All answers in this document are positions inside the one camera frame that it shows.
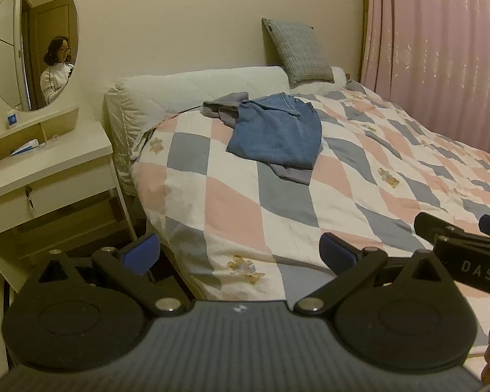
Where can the small clear cup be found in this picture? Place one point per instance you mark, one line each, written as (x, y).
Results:
(56, 137)

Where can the oval wall mirror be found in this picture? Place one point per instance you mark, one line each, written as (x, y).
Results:
(12, 28)

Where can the blue jeans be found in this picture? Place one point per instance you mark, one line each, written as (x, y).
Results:
(275, 130)

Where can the white quilted headboard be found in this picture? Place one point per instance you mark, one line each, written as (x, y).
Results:
(167, 90)

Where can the white vanity table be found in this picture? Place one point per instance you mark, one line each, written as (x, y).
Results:
(61, 159)

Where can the checkered pink grey blanket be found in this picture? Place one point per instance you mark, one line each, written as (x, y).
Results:
(237, 212)

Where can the drawer key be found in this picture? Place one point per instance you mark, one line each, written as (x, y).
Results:
(30, 197)

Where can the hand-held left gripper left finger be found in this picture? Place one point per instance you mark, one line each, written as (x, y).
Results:
(141, 252)

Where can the pink curtain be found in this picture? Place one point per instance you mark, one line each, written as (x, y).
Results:
(437, 49)

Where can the white vanity drawer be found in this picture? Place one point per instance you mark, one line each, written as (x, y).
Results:
(73, 196)

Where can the grey pillow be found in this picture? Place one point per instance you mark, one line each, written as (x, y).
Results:
(300, 49)

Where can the white bottle blue label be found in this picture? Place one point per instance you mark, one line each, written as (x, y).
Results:
(12, 119)

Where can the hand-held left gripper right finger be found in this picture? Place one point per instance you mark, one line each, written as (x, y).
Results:
(337, 253)

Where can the grey garment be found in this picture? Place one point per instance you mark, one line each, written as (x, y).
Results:
(224, 106)

